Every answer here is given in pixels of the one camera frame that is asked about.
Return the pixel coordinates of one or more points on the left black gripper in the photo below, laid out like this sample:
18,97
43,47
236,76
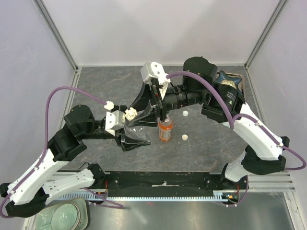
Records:
129,143

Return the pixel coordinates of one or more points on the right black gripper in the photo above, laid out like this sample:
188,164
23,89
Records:
142,100

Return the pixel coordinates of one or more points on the cream bottle cap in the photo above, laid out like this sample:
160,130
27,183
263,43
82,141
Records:
131,113

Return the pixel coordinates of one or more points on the orange drink bottle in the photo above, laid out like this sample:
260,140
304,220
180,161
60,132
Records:
165,128

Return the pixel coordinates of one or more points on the clear bottle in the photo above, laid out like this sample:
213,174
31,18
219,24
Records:
139,132

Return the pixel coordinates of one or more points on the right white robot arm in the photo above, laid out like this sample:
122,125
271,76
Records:
222,100

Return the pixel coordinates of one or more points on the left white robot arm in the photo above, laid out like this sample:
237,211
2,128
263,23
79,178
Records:
31,192

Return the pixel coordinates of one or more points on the far white bottle cap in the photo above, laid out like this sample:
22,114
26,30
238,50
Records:
185,113

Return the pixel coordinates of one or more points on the white bottle cap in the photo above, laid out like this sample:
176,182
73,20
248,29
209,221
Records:
184,137
185,113

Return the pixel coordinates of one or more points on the middle white bottle cap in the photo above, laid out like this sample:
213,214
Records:
184,137

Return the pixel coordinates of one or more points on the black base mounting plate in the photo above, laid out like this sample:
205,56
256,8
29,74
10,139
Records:
212,181

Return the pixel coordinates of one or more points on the blue star-shaped dish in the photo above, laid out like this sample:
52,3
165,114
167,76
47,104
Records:
222,76

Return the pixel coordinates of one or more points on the small patterned bowl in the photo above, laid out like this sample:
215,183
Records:
229,83

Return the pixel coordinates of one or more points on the metal tray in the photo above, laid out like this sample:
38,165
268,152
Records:
242,79

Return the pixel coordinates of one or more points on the green ceramic plate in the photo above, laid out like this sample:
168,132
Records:
43,218

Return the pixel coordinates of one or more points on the green ceramic bowl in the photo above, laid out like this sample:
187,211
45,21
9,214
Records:
65,217

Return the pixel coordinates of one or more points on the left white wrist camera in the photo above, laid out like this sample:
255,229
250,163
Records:
115,118

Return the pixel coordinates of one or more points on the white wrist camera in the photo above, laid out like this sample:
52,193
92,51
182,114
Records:
155,71
115,118

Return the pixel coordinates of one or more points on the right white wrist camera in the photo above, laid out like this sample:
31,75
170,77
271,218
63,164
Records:
155,71

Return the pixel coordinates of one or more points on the slotted cable duct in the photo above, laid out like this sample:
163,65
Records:
215,197

